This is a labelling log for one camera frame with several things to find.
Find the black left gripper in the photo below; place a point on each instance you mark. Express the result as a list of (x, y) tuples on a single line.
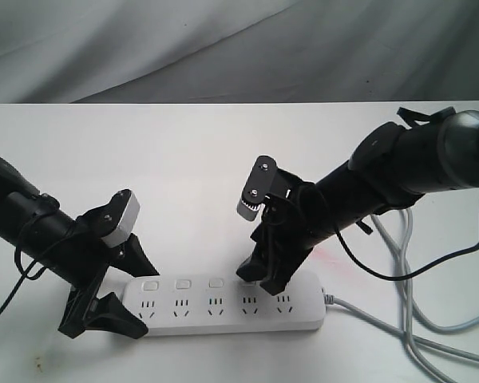
[(87, 259)]

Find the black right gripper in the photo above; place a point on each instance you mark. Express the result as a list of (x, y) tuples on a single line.
[(288, 231)]

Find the white five-outlet power strip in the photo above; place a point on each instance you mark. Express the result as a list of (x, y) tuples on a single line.
[(199, 304)]

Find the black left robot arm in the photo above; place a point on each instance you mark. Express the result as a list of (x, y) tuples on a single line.
[(34, 224)]

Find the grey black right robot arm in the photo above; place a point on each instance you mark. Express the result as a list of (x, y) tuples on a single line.
[(391, 169)]

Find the white backdrop cloth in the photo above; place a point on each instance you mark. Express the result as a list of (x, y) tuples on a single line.
[(238, 51)]

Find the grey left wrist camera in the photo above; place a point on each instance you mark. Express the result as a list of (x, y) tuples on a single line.
[(118, 217)]

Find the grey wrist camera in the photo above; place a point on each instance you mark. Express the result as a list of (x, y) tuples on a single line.
[(265, 182), (118, 217)]

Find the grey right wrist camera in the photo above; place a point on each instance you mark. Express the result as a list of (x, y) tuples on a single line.
[(265, 182)]

